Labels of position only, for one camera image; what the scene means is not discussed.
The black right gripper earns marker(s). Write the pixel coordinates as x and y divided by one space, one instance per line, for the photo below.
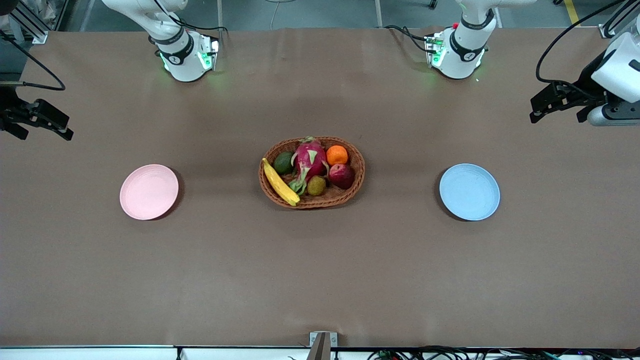
9 111

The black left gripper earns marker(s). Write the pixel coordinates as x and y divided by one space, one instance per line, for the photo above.
586 82

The dark red apple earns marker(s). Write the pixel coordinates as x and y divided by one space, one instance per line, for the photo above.
342 176

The yellow banana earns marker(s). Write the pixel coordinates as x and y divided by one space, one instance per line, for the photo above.
280 186

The pink round plate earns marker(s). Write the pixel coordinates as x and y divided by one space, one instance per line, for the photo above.
149 192

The blue round plate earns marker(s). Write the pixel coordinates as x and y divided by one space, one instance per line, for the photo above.
469 192

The orange mandarin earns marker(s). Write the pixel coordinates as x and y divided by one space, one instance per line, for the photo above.
337 155

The dark green avocado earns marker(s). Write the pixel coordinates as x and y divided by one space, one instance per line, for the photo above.
283 163

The oval wicker basket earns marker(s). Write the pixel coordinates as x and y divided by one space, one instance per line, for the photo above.
325 201

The pink dragon fruit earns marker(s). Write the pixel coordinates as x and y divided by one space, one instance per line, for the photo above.
310 157

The brown-green kiwi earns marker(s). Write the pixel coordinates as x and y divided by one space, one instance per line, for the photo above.
316 185

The table cover sheet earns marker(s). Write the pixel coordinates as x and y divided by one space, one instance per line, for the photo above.
320 275

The aluminium frame profile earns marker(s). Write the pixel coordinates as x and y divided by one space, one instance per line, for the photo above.
606 31
30 27

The grey metal post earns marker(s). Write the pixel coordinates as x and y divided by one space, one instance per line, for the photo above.
220 12
378 12

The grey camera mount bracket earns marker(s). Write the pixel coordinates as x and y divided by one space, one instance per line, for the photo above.
322 345

